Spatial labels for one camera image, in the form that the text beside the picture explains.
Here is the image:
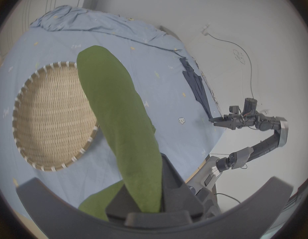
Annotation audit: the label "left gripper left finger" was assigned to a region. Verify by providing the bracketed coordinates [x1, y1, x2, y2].
[105, 184, 142, 221]

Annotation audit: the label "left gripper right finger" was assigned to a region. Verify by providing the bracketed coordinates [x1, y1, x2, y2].
[160, 153, 203, 220]

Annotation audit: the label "green shorts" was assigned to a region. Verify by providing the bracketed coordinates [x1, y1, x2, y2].
[77, 45, 163, 221]

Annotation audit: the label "dark blue garment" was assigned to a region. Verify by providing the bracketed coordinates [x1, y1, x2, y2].
[179, 57, 212, 119]

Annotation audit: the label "round woven basket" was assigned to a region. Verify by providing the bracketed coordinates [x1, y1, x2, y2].
[12, 61, 100, 172]

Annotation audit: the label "white wardrobe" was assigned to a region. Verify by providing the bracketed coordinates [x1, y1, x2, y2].
[0, 0, 82, 42]

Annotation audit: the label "black cable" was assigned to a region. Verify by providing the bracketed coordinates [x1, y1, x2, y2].
[214, 193, 242, 204]

